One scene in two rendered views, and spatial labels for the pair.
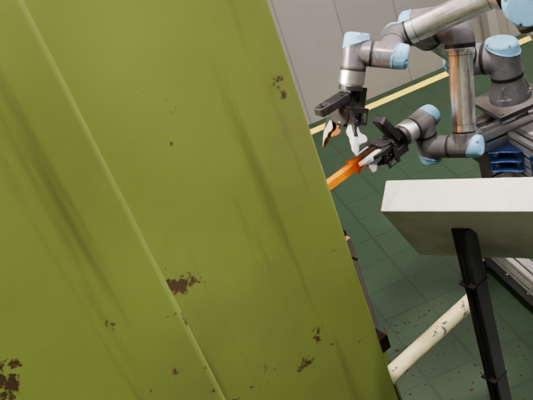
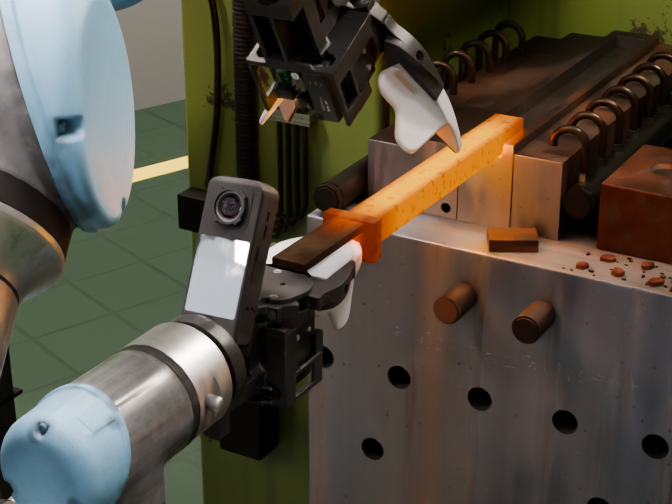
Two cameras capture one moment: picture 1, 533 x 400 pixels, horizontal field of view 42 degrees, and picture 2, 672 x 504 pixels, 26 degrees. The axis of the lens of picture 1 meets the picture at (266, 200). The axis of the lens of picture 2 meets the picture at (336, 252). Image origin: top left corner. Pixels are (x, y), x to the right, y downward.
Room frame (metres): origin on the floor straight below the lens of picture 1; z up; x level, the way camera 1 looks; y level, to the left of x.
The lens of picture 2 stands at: (2.73, -0.87, 1.46)
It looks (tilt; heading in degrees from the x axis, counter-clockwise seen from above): 24 degrees down; 147
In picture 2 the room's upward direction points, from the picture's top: straight up
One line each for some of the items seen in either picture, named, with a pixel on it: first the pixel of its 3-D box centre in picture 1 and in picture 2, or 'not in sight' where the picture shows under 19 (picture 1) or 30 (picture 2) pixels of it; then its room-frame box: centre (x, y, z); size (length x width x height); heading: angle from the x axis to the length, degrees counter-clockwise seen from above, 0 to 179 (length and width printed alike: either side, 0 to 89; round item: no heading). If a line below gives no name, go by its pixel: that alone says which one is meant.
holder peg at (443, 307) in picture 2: not in sight; (455, 303); (1.79, -0.13, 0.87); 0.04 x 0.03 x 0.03; 117
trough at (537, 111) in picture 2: not in sight; (569, 87); (1.65, 0.13, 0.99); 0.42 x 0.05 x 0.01; 117
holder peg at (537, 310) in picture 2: not in sight; (533, 321); (1.86, -0.09, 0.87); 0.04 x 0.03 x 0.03; 117
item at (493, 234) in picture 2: not in sight; (512, 239); (1.80, -0.07, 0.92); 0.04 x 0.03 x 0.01; 55
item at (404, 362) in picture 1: (434, 334); not in sight; (1.46, -0.31, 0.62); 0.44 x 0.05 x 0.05; 117
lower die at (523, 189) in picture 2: not in sight; (545, 116); (1.63, 0.12, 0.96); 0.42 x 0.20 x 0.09; 117
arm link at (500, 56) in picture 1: (501, 55); not in sight; (2.26, -0.98, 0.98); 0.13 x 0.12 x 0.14; 47
